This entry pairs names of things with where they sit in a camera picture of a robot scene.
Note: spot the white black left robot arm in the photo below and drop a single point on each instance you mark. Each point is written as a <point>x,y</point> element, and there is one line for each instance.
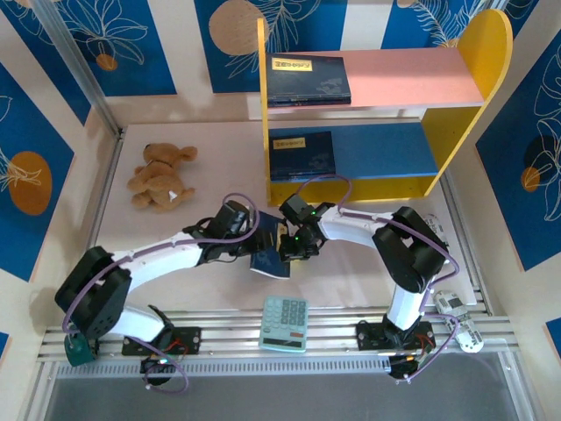
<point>158,267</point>

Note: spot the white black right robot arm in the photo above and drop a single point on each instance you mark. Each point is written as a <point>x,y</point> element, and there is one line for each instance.
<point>350,228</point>

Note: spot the yellow pink blue shelf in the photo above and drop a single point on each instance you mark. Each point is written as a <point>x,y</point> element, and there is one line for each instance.
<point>394,79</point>

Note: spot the navy book yellow label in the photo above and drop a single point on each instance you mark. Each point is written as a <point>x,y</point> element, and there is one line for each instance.
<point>307,177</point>

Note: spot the light blue calculator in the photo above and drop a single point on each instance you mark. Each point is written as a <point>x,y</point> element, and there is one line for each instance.
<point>280,324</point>

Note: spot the brown plush dog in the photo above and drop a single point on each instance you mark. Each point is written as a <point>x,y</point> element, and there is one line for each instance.
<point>155,175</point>

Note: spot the crumpled white printed tube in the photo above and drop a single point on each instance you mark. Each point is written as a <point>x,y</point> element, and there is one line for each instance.
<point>439,228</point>

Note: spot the black controller board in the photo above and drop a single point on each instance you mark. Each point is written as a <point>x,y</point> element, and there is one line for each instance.
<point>153,368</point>
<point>401,368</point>

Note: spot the teal clamp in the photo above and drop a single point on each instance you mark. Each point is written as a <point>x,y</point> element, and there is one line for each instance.
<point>79,353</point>

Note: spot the aluminium rail base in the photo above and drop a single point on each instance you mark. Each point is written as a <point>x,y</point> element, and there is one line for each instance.
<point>228,333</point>

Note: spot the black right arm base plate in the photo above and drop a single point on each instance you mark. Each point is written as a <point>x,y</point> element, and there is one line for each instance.
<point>370,337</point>

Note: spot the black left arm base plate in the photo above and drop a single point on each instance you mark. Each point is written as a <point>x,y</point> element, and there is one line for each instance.
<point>188,340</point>

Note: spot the aluminium table edge rail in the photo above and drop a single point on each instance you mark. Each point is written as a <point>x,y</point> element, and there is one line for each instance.
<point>103,197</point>
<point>464,237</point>

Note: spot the aluminium frame post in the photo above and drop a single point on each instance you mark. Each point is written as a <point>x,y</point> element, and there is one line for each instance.
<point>73,52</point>

